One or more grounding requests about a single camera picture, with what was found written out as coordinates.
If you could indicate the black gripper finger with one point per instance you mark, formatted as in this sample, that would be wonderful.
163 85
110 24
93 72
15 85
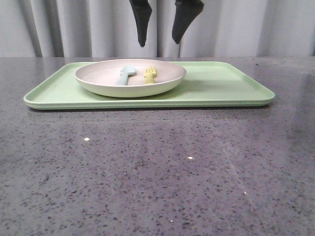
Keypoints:
142 13
186 12

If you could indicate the white pleated curtain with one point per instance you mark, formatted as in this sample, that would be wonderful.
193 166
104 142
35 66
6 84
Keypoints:
106 28

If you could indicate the light blue plastic spoon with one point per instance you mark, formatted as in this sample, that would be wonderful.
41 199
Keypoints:
125 72

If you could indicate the light green plastic tray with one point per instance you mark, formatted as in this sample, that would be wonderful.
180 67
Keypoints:
206 84

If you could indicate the cream round plate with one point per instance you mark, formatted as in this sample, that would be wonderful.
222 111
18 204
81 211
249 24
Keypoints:
101 77

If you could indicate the yellow plastic fork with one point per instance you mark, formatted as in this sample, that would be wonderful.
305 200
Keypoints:
150 74

